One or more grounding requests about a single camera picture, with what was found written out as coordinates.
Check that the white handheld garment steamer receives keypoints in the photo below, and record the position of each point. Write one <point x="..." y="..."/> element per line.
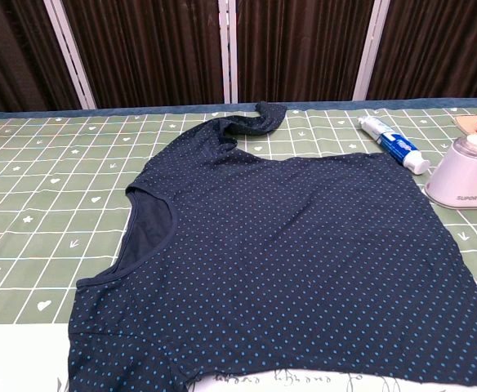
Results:
<point x="463" y="175"/>

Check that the navy polka dot t-shirt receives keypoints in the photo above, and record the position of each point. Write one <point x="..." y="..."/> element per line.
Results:
<point x="263" y="245"/>

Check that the green grid tablecloth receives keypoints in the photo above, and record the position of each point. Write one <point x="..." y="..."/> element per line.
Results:
<point x="59" y="183"/>

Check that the brown pleated screen panel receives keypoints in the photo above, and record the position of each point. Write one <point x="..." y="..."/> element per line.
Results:
<point x="10" y="53"/>
<point x="148" y="49"/>
<point x="300" y="49"/>
<point x="438" y="45"/>

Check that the blue white toothpaste tube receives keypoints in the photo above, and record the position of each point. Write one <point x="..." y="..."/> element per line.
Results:
<point x="398" y="145"/>

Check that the tan flat mat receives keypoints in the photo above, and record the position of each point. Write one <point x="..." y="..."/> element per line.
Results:
<point x="465" y="123"/>

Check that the white printed cloth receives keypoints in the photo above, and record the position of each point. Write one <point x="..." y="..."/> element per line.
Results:
<point x="18" y="355"/>

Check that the white screen frame post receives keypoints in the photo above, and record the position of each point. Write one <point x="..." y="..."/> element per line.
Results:
<point x="70" y="53"/>
<point x="228" y="49"/>
<point x="371" y="49"/>

